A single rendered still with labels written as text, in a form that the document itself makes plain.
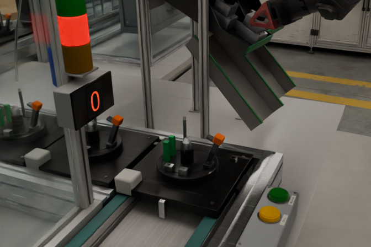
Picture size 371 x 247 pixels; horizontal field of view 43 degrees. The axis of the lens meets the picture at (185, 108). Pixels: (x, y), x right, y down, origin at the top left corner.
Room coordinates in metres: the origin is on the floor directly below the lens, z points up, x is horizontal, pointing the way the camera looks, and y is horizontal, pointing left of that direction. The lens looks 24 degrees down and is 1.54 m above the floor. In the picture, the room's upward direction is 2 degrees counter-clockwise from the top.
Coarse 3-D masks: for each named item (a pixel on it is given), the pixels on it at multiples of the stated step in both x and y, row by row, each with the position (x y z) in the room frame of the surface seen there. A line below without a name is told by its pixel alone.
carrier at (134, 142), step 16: (96, 128) 1.03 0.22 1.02; (96, 144) 1.01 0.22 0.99; (112, 144) 0.99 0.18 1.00; (128, 144) 1.04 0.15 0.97; (144, 144) 1.04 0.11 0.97; (96, 160) 0.96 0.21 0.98; (112, 160) 0.96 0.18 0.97; (128, 160) 0.96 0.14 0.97; (96, 176) 0.90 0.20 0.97; (112, 176) 0.89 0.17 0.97
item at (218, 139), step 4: (208, 136) 0.89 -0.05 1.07; (212, 136) 0.89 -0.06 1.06; (216, 136) 0.88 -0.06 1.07; (220, 136) 0.88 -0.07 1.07; (224, 136) 0.88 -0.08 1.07; (212, 140) 0.88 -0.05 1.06; (216, 140) 0.87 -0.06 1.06; (220, 140) 0.87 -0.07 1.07; (216, 144) 0.88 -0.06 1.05; (220, 144) 0.87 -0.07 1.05; (212, 148) 0.88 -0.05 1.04; (216, 148) 0.88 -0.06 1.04; (212, 152) 0.88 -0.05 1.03; (208, 156) 0.89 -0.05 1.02; (212, 156) 0.88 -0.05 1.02; (208, 160) 0.89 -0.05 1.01; (212, 160) 0.89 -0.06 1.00
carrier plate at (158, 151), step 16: (160, 144) 1.04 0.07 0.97; (176, 144) 1.03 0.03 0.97; (192, 144) 1.03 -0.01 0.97; (144, 160) 0.96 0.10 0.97; (224, 160) 0.95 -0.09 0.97; (240, 160) 0.94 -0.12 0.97; (144, 176) 0.89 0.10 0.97; (224, 176) 0.88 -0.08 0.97; (240, 176) 0.88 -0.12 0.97; (144, 192) 0.83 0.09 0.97; (160, 192) 0.82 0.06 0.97; (176, 192) 0.82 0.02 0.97; (192, 192) 0.82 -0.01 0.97; (208, 192) 0.82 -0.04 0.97; (224, 192) 0.82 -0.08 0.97; (192, 208) 0.78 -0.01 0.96; (208, 208) 0.76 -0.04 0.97
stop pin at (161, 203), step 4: (160, 200) 0.80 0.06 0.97; (164, 200) 0.80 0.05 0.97; (160, 204) 0.80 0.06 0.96; (164, 204) 0.79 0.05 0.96; (160, 208) 0.80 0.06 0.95; (164, 208) 0.79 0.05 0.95; (160, 212) 0.80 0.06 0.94; (164, 212) 0.79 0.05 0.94; (160, 216) 0.80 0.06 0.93; (164, 216) 0.79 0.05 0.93
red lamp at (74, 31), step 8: (80, 16) 0.78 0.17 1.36; (64, 24) 0.77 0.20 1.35; (72, 24) 0.77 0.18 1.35; (80, 24) 0.78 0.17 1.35; (64, 32) 0.77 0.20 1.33; (72, 32) 0.77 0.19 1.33; (80, 32) 0.77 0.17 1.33; (88, 32) 0.79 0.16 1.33; (64, 40) 0.77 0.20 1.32; (72, 40) 0.77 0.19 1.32; (80, 40) 0.77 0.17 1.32; (88, 40) 0.79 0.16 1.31
